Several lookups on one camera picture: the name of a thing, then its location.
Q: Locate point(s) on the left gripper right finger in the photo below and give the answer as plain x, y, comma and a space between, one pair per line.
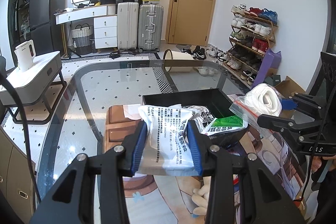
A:
262, 198

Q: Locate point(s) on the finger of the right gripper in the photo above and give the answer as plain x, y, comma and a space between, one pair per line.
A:
288, 104
286, 126

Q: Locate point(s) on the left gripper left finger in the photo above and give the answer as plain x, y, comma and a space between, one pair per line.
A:
71, 198

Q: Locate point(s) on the bagged white cloth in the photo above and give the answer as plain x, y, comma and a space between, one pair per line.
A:
262, 99

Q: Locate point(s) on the white plush toy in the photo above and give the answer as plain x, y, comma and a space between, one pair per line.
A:
200, 197

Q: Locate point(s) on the white printed plastic packet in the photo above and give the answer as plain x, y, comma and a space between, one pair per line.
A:
166, 151

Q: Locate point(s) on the person right hand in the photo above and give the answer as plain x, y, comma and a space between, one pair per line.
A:
323, 169

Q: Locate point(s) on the brown cardboard box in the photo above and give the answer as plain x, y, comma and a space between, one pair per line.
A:
288, 88

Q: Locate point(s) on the green white plastic packet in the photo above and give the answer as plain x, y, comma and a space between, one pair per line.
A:
225, 125

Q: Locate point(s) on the anime print table mat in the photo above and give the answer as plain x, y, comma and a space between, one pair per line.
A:
168, 199

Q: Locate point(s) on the black cardboard box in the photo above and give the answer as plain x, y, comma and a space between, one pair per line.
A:
208, 105

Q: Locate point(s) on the black white printed pouch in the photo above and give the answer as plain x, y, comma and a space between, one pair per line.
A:
203, 118

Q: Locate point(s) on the shoe rack with shoes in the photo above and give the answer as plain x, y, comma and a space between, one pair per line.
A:
253, 33

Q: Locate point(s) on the white low cabinet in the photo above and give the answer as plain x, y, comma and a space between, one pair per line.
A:
33, 84

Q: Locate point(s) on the white waste bin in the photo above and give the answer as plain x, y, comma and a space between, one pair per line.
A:
174, 61

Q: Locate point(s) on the woven laundry basket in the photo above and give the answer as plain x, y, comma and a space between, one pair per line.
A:
81, 37

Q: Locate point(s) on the white electric kettle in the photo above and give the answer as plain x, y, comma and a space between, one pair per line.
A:
25, 53

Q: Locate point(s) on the silver suitcase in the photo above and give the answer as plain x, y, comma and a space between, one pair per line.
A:
150, 23

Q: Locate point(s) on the white drawer unit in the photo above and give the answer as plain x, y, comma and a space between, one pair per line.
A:
105, 32

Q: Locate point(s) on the white suitcase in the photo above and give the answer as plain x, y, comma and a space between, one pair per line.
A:
127, 25

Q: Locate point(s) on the white dressing desk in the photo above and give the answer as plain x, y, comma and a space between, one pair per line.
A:
88, 12

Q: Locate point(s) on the black refrigerator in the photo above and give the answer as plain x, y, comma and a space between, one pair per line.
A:
45, 33

